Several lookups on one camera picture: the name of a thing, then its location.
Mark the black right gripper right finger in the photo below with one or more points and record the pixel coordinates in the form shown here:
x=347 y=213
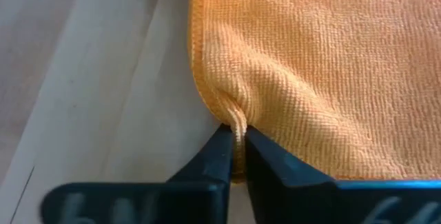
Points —
x=327 y=203

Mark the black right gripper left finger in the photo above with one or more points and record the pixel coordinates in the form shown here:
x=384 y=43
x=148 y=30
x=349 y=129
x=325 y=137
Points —
x=155 y=203

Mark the orange microfiber towel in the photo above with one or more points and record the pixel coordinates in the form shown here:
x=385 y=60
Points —
x=327 y=62

